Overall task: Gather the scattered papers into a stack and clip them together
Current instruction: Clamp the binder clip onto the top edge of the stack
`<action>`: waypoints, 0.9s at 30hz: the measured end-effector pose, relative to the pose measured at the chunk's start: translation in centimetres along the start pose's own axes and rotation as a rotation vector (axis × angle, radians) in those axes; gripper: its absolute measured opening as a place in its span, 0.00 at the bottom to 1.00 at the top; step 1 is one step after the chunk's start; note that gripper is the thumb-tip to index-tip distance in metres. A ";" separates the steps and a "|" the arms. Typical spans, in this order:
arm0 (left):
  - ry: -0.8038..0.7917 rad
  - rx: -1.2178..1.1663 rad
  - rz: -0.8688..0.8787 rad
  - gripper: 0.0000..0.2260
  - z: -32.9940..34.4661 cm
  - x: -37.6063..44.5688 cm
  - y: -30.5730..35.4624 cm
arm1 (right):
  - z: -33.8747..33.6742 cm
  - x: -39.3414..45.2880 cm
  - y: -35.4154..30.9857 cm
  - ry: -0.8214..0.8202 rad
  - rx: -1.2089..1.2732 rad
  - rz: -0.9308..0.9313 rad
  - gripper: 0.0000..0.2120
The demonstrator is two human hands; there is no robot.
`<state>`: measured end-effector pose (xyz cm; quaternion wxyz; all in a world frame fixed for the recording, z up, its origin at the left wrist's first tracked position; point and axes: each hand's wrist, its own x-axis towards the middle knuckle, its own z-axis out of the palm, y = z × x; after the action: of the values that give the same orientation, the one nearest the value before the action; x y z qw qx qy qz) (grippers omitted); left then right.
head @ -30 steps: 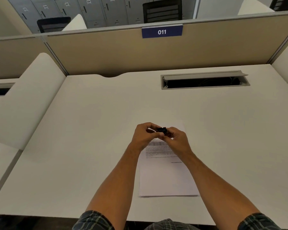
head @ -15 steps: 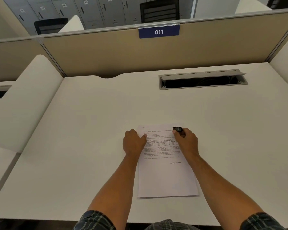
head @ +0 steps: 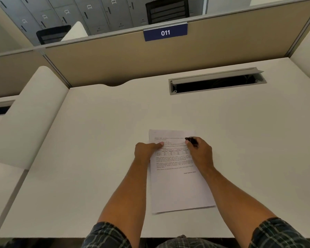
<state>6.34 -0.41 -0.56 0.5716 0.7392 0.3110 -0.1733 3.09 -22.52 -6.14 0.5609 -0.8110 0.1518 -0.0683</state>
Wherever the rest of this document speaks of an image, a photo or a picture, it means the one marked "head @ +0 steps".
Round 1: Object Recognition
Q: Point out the person's left hand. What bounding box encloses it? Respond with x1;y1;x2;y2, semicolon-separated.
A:
134;142;165;166

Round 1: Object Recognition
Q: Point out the person's right hand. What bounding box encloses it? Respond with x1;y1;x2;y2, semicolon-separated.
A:
185;137;214;171

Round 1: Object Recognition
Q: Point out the printed white paper sheet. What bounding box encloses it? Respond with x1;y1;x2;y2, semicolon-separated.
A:
149;129;216;214

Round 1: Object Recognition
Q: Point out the person's right forearm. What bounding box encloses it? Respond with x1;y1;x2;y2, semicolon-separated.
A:
200;165;277;248

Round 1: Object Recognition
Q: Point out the person's left forearm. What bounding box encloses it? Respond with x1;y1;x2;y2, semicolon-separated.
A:
97;160;151;248

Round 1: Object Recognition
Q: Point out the beige desk partition panel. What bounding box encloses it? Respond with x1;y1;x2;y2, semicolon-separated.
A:
0;0;310;99

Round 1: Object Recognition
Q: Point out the blue desk number sign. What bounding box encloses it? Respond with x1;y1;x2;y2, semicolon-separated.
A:
143;23;188;42

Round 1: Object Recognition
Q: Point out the plaid shirt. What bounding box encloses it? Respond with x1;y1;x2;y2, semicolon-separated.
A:
81;217;310;248

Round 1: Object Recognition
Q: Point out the black mesh office chair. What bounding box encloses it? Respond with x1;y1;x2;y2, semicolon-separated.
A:
36;25;71;45
145;0;190;25

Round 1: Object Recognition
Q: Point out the white side divider panel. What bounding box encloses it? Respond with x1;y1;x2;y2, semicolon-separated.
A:
61;21;89;42
290;20;310;89
0;66;69;170

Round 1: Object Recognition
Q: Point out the grey metal locker cabinet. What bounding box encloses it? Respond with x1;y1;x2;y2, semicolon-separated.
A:
0;0;161;46

